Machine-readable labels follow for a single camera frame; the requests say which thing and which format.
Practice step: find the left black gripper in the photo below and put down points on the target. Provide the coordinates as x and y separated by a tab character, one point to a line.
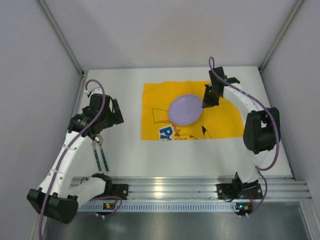
97	132

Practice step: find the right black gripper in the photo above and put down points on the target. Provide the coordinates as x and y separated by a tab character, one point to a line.
210	98

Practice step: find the spoon with green handle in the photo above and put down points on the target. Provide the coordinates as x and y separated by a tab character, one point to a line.
99	141

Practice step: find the fork with green handle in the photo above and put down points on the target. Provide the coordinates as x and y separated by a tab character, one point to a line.
96	155

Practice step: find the yellow pikachu cloth placemat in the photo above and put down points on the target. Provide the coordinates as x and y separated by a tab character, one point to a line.
222	121

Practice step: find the purple plastic plate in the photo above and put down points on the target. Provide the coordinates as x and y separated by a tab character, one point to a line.
185	110

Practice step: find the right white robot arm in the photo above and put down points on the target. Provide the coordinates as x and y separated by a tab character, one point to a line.
261	133

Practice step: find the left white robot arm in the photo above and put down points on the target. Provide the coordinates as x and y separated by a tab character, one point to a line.
55	198

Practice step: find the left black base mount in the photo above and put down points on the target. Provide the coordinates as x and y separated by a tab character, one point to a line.
116	190

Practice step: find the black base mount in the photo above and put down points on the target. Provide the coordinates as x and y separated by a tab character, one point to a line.
116	190
230	192

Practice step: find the slotted grey cable duct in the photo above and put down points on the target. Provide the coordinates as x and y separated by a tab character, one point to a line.
165	207

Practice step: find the aluminium rail frame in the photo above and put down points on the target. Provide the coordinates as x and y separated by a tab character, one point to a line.
204	189

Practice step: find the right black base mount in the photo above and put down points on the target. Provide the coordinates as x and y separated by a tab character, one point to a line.
230	192

